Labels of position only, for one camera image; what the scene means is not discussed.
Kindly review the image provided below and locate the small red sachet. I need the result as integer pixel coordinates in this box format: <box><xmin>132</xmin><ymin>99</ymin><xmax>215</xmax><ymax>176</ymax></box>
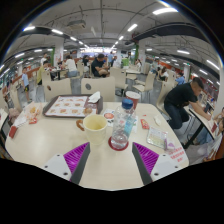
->
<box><xmin>140</xmin><ymin>118</ymin><xmax>150</xmax><ymax>130</ymax></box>

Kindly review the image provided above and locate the clear plastic bag with food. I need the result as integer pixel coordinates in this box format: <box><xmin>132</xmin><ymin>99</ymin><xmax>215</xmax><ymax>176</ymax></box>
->
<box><xmin>24</xmin><ymin>101</ymin><xmax>44</xmax><ymax>121</ymax></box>

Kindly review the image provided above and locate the pink and white leaflet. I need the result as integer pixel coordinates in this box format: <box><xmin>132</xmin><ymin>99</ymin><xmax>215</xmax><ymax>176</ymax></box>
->
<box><xmin>164</xmin><ymin>146</ymin><xmax>188</xmax><ymax>164</ymax></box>

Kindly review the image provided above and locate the ceiling air conditioner unit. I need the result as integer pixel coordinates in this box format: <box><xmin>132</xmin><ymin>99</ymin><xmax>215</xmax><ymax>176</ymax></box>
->
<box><xmin>67</xmin><ymin>19</ymin><xmax>87</xmax><ymax>29</ymax></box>

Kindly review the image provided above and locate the crumpled white napkin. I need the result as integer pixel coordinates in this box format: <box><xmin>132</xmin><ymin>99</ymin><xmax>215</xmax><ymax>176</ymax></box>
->
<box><xmin>87</xmin><ymin>91</ymin><xmax>102</xmax><ymax>104</ymax></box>

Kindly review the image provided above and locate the group of ceiling lights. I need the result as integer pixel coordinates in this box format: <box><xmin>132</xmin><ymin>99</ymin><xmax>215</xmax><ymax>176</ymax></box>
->
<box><xmin>0</xmin><ymin>7</ymin><xmax>221</xmax><ymax>73</ymax></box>

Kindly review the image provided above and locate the cream mug with brown handle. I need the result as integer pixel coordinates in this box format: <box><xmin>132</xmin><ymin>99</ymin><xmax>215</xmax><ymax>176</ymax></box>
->
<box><xmin>75</xmin><ymin>114</ymin><xmax>108</xmax><ymax>146</ymax></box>

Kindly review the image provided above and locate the small white wrapper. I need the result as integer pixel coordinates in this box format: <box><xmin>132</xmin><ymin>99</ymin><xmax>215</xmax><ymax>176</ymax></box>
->
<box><xmin>153</xmin><ymin>114</ymin><xmax>163</xmax><ymax>127</ymax></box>

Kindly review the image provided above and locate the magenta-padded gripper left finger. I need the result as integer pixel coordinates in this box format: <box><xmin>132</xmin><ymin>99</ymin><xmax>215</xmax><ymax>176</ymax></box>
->
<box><xmin>42</xmin><ymin>142</ymin><xmax>92</xmax><ymax>185</ymax></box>

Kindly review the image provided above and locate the cream chair with round hole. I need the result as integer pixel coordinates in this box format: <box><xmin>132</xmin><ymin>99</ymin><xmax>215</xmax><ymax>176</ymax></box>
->
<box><xmin>44</xmin><ymin>78</ymin><xmax>73</xmax><ymax>103</ymax></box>
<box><xmin>80</xmin><ymin>76</ymin><xmax>116</xmax><ymax>103</ymax></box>

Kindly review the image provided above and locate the red wallet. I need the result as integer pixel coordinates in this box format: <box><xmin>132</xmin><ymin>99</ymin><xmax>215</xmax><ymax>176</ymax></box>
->
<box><xmin>8</xmin><ymin>125</ymin><xmax>18</xmax><ymax>139</ymax></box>

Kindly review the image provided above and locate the group of cream chairs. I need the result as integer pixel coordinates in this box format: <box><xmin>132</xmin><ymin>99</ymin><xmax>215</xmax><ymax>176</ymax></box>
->
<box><xmin>109</xmin><ymin>66</ymin><xmax>174</xmax><ymax>105</ymax></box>

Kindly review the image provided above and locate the clear blue-capped water bottle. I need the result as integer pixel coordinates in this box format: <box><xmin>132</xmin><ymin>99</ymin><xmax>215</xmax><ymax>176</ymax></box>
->
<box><xmin>109</xmin><ymin>98</ymin><xmax>137</xmax><ymax>151</ymax></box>

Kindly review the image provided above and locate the red paper cup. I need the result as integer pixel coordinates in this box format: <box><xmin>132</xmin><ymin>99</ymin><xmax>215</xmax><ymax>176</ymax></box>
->
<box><xmin>125</xmin><ymin>90</ymin><xmax>142</xmax><ymax>111</ymax></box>

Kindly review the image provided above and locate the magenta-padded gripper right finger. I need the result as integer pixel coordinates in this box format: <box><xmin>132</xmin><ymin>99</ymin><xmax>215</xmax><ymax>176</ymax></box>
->
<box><xmin>131</xmin><ymin>142</ymin><xmax>183</xmax><ymax>186</ymax></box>

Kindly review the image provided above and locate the dark tray with paper liner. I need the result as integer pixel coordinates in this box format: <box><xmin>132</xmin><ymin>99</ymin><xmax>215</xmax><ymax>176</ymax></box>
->
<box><xmin>42</xmin><ymin>94</ymin><xmax>104</xmax><ymax>119</ymax></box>

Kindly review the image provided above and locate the white paper card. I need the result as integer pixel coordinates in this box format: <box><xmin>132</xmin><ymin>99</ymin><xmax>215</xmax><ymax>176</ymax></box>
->
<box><xmin>13</xmin><ymin>114</ymin><xmax>28</xmax><ymax>128</ymax></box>

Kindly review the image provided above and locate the colourful printed flyer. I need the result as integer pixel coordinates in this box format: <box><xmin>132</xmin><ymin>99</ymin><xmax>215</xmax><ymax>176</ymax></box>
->
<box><xmin>102</xmin><ymin>108</ymin><xmax>138</xmax><ymax>134</ymax></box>

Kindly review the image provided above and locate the person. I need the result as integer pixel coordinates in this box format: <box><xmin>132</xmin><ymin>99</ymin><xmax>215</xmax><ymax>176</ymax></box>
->
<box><xmin>158</xmin><ymin>65</ymin><xmax>169</xmax><ymax>83</ymax></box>
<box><xmin>174</xmin><ymin>72</ymin><xmax>186</xmax><ymax>86</ymax></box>
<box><xmin>163</xmin><ymin>77</ymin><xmax>213</xmax><ymax>131</ymax></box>
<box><xmin>121</xmin><ymin>56</ymin><xmax>130</xmax><ymax>68</ymax></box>
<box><xmin>91</xmin><ymin>53</ymin><xmax>110</xmax><ymax>78</ymax></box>
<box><xmin>63</xmin><ymin>54</ymin><xmax>78</xmax><ymax>78</ymax></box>
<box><xmin>20</xmin><ymin>66</ymin><xmax>31</xmax><ymax>103</ymax></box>
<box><xmin>36</xmin><ymin>60</ymin><xmax>51</xmax><ymax>84</ymax></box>

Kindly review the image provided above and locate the flat round red coaster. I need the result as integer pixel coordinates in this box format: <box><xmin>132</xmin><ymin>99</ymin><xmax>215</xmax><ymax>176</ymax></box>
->
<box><xmin>107</xmin><ymin>135</ymin><xmax>130</xmax><ymax>152</ymax></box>

